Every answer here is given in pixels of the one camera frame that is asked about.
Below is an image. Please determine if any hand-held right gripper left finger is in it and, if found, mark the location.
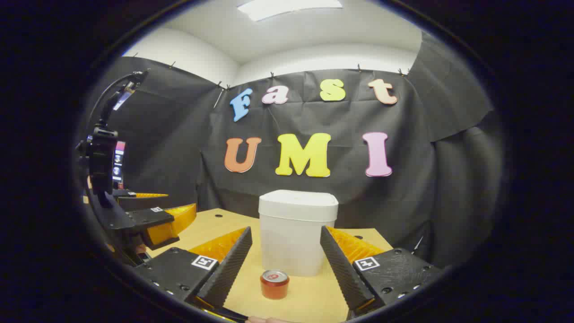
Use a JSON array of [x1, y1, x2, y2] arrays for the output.
[[134, 227, 253, 314]]

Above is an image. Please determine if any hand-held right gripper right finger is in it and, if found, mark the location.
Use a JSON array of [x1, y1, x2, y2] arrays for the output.
[[320, 226, 444, 314]]

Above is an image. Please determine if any red pop can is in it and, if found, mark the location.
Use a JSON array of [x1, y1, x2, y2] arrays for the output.
[[260, 269, 290, 300]]

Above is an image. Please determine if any white desktop garbage bin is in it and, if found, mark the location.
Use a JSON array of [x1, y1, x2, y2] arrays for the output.
[[258, 189, 339, 277]]

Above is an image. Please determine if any wooden desktop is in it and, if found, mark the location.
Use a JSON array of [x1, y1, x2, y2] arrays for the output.
[[143, 208, 395, 323]]

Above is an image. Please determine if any black backdrop cloth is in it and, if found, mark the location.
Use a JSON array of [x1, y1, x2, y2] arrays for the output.
[[83, 31, 505, 270]]

